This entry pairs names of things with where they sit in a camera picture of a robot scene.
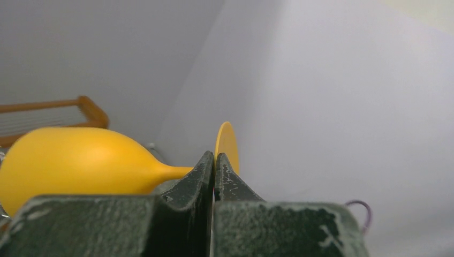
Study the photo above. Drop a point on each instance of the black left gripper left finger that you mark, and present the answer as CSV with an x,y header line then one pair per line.
x,y
174,223

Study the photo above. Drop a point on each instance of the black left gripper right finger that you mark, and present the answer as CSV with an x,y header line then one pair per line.
x,y
244,224

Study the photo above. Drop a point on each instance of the orange plastic cup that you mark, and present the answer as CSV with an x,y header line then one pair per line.
x,y
80,161

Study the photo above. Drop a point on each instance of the chrome wine glass rack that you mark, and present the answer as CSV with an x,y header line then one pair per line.
x,y
5,218

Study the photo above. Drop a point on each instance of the wooden shelf rack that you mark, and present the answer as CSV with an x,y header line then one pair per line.
x,y
19,119

